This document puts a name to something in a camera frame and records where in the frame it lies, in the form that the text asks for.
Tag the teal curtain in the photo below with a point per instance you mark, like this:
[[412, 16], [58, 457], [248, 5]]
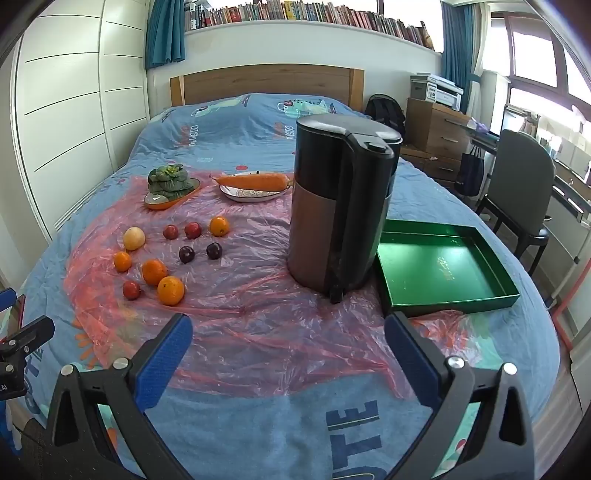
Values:
[[457, 46], [166, 30]]

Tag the white patterned plate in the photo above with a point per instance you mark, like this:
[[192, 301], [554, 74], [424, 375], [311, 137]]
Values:
[[249, 197]]

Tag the dark purple plum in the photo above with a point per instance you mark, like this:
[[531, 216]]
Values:
[[186, 254], [214, 250]]

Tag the black and brown juicer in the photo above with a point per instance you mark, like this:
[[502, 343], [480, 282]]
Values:
[[323, 230]]

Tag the carrot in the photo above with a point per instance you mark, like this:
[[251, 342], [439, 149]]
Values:
[[254, 181]]

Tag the red plum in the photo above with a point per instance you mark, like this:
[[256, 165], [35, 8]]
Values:
[[192, 230], [170, 231], [131, 290]]

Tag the large orange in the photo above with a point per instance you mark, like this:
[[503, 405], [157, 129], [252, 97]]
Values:
[[171, 290]]

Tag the black backpack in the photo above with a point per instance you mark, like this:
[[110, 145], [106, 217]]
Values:
[[385, 115]]

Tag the dark blue tote bag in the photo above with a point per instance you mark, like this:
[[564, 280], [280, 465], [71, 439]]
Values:
[[468, 173]]

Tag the medium orange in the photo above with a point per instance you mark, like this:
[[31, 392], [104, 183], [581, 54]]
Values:
[[154, 272]]

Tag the yellow round fruit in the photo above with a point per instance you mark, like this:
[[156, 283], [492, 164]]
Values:
[[134, 238]]

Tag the small orange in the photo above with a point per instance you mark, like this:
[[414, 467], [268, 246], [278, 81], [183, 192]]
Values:
[[123, 261]]

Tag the green bok choy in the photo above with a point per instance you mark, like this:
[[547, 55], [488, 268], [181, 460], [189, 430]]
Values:
[[168, 182]]

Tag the white printer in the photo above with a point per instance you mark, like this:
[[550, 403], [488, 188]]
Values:
[[445, 94]]

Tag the grey chair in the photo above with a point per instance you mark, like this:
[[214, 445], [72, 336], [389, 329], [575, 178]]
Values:
[[521, 175]]

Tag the pink plastic sheet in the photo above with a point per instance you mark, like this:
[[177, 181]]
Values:
[[258, 323]]

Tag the window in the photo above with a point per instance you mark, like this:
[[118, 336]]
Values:
[[535, 50]]

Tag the row of books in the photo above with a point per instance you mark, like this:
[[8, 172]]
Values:
[[300, 11]]

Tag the orange plate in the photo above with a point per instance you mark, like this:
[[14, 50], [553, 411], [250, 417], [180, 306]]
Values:
[[161, 204]]

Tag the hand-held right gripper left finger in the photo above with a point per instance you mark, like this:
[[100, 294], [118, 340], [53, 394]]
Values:
[[166, 360]]

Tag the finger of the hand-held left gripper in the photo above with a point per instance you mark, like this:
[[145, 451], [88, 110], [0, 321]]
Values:
[[7, 299]]

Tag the wooden headboard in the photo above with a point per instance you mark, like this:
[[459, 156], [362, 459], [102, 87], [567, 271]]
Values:
[[268, 81]]

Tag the pink metal frame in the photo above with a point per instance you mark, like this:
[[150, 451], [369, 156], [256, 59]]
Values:
[[565, 323]]

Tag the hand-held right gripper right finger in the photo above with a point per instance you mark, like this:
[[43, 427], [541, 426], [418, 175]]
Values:
[[411, 360]]

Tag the green tray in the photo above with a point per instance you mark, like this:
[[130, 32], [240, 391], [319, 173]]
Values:
[[429, 258]]

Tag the white wardrobe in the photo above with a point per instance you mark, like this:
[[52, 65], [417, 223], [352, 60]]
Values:
[[69, 115]]

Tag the wooden drawer cabinet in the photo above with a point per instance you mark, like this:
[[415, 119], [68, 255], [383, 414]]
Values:
[[434, 129]]

